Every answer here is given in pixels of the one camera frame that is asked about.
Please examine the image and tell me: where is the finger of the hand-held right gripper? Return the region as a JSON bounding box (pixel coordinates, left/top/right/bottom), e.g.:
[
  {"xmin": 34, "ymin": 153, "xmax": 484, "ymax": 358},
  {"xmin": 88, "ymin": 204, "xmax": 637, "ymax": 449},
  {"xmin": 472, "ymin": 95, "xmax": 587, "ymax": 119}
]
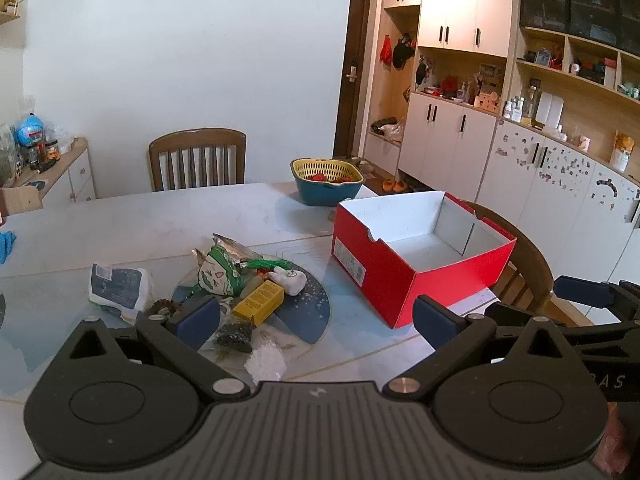
[
  {"xmin": 484, "ymin": 302, "xmax": 640, "ymax": 335},
  {"xmin": 553, "ymin": 275, "xmax": 640, "ymax": 322}
]

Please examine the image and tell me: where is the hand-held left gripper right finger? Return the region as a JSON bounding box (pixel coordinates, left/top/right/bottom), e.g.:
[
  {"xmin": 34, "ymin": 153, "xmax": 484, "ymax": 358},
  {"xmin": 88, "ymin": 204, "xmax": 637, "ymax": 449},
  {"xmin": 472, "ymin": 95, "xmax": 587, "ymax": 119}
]
[{"xmin": 382, "ymin": 295, "xmax": 583, "ymax": 404}]

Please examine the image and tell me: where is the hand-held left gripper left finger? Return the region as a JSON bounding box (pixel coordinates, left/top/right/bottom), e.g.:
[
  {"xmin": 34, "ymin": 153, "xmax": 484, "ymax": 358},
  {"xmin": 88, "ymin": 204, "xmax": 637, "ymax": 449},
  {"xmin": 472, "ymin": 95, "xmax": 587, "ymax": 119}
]
[{"xmin": 60, "ymin": 295, "xmax": 251, "ymax": 402}]

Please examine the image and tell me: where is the bag of black screws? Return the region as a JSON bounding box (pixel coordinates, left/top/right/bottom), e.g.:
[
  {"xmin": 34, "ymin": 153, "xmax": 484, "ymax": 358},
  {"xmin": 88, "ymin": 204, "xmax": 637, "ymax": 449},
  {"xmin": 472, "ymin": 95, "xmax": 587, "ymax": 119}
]
[{"xmin": 215, "ymin": 321, "xmax": 256, "ymax": 354}]

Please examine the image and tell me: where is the green plush pouch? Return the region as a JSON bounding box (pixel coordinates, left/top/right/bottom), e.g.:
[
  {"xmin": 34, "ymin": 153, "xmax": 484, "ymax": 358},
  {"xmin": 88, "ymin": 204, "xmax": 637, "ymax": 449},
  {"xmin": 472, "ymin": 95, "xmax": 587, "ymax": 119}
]
[{"xmin": 175, "ymin": 244, "xmax": 247, "ymax": 306}]

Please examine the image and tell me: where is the yellow carton box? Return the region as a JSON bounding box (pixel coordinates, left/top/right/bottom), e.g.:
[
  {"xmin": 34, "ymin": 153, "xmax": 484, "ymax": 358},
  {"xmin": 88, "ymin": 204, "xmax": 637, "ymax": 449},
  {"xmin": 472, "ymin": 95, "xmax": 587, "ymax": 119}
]
[{"xmin": 232, "ymin": 280, "xmax": 285, "ymax": 325}]

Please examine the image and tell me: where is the clear bag of white beads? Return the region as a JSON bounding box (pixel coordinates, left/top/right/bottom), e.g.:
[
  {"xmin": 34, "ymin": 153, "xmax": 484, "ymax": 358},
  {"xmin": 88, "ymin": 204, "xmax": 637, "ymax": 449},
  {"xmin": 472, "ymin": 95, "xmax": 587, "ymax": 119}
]
[{"xmin": 243, "ymin": 340, "xmax": 287, "ymax": 382}]

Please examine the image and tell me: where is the silver snack bag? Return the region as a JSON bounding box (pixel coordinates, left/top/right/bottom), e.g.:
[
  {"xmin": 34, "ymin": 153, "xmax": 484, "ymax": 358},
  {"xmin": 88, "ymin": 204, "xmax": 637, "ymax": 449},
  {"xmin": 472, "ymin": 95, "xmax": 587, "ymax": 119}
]
[{"xmin": 212, "ymin": 232, "xmax": 264, "ymax": 262}]

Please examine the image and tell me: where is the green tassel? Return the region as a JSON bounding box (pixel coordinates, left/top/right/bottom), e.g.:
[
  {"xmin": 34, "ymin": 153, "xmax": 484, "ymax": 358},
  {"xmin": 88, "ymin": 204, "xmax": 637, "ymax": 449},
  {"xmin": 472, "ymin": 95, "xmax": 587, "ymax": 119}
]
[{"xmin": 240, "ymin": 256, "xmax": 294, "ymax": 273}]

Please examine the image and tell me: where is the white plush toy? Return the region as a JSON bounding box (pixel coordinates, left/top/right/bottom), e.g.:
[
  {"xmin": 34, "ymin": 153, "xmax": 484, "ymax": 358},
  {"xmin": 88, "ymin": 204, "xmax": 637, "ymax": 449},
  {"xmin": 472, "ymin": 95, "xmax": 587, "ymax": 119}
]
[{"xmin": 267, "ymin": 266, "xmax": 307, "ymax": 296}]

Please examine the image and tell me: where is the red cardboard shoebox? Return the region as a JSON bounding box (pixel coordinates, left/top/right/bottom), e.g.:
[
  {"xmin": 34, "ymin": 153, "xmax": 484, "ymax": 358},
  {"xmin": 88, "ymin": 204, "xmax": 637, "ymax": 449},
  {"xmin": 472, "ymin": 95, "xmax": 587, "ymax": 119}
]
[{"xmin": 331, "ymin": 191, "xmax": 517, "ymax": 330}]

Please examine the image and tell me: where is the person's right hand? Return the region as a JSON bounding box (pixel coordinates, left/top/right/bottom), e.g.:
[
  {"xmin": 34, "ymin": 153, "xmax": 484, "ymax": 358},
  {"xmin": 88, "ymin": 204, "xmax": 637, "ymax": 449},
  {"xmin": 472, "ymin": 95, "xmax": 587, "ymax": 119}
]
[{"xmin": 605, "ymin": 402, "xmax": 640, "ymax": 476}]

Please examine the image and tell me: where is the wooden round-back chair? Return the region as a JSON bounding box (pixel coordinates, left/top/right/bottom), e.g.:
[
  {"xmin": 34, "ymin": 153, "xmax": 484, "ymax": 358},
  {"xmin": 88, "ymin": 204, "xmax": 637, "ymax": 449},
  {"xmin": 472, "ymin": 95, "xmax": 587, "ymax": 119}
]
[{"xmin": 460, "ymin": 200, "xmax": 556, "ymax": 313}]

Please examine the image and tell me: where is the white and blue tissue pack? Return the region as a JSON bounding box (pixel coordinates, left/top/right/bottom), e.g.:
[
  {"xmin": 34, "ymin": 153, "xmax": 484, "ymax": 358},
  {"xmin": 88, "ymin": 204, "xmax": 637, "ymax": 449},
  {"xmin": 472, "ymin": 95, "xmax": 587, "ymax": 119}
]
[{"xmin": 89, "ymin": 262, "xmax": 154, "ymax": 322}]

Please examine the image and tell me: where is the white stickered cabinet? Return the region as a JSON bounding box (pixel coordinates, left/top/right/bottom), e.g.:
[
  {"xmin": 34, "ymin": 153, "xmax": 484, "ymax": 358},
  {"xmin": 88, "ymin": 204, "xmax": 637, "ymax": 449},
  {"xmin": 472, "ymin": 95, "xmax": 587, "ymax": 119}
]
[{"xmin": 475, "ymin": 120, "xmax": 640, "ymax": 286}]

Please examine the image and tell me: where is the orange snack packet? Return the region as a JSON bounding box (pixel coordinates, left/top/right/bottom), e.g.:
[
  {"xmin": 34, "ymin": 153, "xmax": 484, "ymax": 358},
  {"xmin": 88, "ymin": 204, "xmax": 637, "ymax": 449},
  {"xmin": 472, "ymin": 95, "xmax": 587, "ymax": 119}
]
[{"xmin": 608, "ymin": 130, "xmax": 636, "ymax": 174}]

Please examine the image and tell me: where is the yellow and teal basket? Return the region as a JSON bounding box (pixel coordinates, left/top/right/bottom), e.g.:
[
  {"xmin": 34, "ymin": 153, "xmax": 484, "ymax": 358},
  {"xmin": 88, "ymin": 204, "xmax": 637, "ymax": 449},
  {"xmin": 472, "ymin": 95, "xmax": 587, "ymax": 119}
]
[{"xmin": 291, "ymin": 160, "xmax": 365, "ymax": 208}]

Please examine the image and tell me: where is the wooden slat-back chair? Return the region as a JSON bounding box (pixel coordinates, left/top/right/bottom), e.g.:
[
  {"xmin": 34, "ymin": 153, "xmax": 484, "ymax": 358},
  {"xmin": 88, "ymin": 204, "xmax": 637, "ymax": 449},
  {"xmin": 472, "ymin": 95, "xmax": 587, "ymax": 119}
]
[{"xmin": 148, "ymin": 128, "xmax": 247, "ymax": 192}]

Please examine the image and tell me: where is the white entry cabinet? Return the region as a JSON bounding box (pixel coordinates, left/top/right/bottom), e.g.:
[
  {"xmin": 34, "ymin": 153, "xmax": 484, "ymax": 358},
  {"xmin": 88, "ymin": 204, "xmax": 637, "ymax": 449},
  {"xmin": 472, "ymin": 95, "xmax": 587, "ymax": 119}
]
[{"xmin": 362, "ymin": 0, "xmax": 516, "ymax": 204}]

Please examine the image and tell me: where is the yellow strainer basket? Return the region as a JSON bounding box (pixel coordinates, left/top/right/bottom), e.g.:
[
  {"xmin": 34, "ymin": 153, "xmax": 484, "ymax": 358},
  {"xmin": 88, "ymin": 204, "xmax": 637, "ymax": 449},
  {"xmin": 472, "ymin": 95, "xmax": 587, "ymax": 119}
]
[{"xmin": 291, "ymin": 158, "xmax": 364, "ymax": 185}]

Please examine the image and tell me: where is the white sideboard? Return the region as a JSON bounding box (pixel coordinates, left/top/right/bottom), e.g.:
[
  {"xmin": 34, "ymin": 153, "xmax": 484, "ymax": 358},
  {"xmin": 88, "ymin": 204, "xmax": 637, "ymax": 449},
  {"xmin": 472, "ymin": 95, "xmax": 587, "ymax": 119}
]
[{"xmin": 0, "ymin": 137, "xmax": 97, "ymax": 216}]

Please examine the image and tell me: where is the brown cardboard box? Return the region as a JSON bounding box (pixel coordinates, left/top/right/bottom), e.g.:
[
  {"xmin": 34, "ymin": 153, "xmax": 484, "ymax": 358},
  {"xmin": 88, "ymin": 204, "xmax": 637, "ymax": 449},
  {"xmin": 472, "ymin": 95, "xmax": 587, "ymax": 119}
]
[{"xmin": 0, "ymin": 180, "xmax": 44, "ymax": 216}]

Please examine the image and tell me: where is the blue globe toy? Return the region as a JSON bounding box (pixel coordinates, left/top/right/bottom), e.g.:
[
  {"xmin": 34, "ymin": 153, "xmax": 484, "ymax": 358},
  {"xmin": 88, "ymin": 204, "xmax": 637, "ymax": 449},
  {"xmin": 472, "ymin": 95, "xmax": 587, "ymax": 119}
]
[{"xmin": 15, "ymin": 113, "xmax": 49, "ymax": 146}]

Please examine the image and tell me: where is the black hanging bag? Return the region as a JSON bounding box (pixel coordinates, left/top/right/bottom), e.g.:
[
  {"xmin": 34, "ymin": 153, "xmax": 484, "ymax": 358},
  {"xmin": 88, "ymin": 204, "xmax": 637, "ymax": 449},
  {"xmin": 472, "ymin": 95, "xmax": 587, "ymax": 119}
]
[{"xmin": 391, "ymin": 33, "xmax": 417, "ymax": 70}]

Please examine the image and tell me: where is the dark brown door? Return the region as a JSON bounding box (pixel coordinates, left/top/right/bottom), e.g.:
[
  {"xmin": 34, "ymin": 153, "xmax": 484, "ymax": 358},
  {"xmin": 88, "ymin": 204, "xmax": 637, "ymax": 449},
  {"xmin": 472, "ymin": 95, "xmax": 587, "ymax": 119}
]
[{"xmin": 332, "ymin": 0, "xmax": 375, "ymax": 159}]

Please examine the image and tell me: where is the wooden wall shelf unit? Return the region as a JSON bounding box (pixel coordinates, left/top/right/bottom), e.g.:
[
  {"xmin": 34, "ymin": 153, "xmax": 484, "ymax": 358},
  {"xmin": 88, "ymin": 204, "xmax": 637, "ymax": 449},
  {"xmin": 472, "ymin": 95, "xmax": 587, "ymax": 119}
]
[{"xmin": 500, "ymin": 0, "xmax": 640, "ymax": 183}]

